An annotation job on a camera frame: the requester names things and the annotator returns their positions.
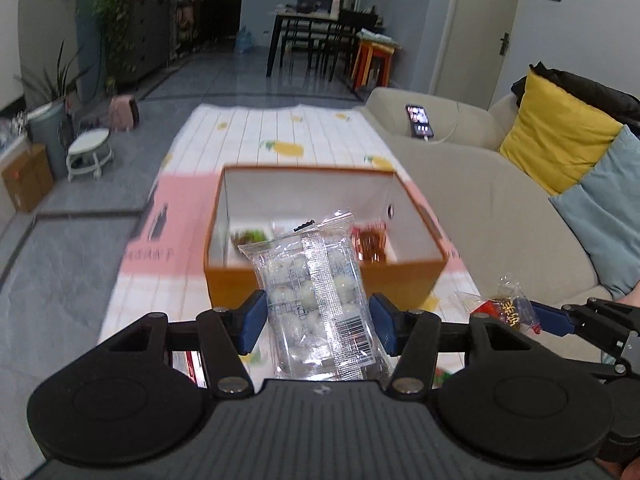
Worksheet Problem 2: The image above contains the clear packet of white balls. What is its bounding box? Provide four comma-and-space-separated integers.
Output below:
236, 212, 396, 381

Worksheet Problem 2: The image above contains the red snack packet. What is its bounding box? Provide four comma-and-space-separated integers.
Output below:
170, 351, 209, 389

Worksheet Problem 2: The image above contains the pink backpack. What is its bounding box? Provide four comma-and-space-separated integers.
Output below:
110, 95, 141, 132

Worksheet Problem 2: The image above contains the dark jacket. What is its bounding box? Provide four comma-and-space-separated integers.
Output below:
511, 61, 640, 129

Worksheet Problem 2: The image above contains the trailing green potted plant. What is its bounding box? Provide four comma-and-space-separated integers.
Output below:
95, 0, 151, 76

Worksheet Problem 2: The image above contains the white charging cable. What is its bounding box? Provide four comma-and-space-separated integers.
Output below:
422, 105, 464, 145

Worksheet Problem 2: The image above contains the red packet of brown snacks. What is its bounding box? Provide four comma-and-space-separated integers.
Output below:
350, 221, 396, 264

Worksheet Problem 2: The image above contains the black dining chair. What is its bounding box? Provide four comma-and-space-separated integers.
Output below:
320, 10, 376, 81
282, 17, 326, 74

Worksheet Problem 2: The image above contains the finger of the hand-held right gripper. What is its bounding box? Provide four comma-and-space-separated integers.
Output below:
549, 354, 627, 379
530, 297, 640, 347

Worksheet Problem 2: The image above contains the brown cardboard carton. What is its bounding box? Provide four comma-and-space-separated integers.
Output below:
0, 143, 55, 214

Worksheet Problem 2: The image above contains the white round rolling stool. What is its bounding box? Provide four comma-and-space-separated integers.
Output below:
66, 128, 115, 184

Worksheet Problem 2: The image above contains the black dining table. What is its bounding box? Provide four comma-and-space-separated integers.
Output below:
266, 7, 362, 79

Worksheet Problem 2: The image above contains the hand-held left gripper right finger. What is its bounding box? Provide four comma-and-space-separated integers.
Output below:
370, 294, 551, 397

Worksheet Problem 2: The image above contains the smartphone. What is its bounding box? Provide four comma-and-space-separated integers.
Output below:
405, 104, 435, 141

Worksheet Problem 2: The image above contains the orange stool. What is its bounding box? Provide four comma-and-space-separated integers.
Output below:
352, 41, 394, 92

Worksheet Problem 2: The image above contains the grey drawer cabinet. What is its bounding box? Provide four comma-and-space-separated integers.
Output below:
127, 0, 174, 84

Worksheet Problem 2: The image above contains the stack of cloths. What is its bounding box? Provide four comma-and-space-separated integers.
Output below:
356, 29, 401, 51

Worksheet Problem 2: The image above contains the green pea packet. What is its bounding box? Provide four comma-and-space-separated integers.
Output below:
230, 227, 271, 256

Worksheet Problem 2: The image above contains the long-leaf potted plant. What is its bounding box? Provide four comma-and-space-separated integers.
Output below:
15, 40, 91, 111

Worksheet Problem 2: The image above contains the orange cardboard box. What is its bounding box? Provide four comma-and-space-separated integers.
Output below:
202, 164, 449, 312

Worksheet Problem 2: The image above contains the small clear red packet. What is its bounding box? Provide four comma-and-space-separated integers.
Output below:
452, 274, 544, 336

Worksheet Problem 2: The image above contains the beige sofa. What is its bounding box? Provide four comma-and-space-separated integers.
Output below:
360, 86, 640, 361

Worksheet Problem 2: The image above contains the yellow pillow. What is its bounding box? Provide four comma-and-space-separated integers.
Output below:
498, 67, 626, 196

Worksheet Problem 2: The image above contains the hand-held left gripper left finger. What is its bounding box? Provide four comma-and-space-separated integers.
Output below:
95, 289, 269, 397

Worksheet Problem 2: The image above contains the white door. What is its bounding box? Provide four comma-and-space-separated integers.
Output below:
432, 0, 524, 106

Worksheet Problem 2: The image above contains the light blue pillow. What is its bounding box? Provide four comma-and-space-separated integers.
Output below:
548, 124, 640, 301

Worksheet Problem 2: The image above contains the grey bin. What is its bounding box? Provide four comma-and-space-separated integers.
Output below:
25, 100, 71, 181

